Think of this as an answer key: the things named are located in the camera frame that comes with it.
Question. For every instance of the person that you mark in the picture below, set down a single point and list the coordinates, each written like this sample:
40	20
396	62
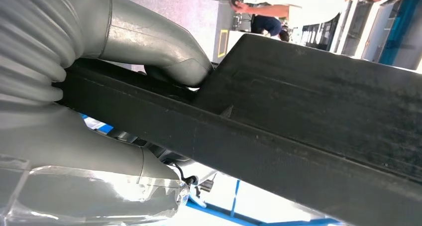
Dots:
267	24
313	0

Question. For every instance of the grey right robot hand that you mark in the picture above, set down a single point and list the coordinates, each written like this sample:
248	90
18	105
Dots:
82	185

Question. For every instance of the blue metal shelf rack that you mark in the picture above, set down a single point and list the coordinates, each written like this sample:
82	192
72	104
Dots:
234	198

